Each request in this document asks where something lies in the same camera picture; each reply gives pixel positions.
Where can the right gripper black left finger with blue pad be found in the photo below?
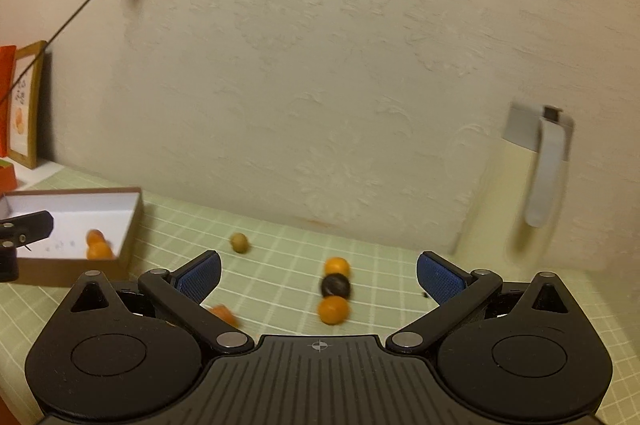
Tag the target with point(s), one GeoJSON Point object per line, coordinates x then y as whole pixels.
{"type": "Point", "coordinates": [178, 295]}

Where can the small green-brown fruit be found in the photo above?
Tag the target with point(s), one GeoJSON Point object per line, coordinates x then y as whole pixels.
{"type": "Point", "coordinates": [239, 243]}

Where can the brown cardboard box white inside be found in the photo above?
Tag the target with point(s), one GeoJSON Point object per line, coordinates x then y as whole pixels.
{"type": "Point", "coordinates": [58, 260]}

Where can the small orange fruit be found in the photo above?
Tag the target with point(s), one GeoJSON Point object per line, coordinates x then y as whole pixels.
{"type": "Point", "coordinates": [225, 314]}

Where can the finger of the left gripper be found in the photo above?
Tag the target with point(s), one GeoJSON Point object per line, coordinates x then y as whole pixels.
{"type": "Point", "coordinates": [27, 229]}

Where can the red gift box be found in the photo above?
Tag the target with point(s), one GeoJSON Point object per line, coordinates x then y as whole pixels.
{"type": "Point", "coordinates": [8, 180]}

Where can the red paper bag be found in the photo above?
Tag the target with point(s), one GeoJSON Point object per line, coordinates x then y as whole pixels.
{"type": "Point", "coordinates": [7, 59]}

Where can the dark purple round fruit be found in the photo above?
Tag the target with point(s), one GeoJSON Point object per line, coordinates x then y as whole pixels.
{"type": "Point", "coordinates": [336, 284]}

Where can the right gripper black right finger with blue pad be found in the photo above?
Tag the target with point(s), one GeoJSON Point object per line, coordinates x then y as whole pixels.
{"type": "Point", "coordinates": [459, 295]}

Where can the wooden picture frame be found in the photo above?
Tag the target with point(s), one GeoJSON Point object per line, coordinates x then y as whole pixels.
{"type": "Point", "coordinates": [23, 104]}

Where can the cream thermos jug grey lid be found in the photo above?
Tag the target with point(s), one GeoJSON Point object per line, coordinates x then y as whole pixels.
{"type": "Point", "coordinates": [513, 217]}

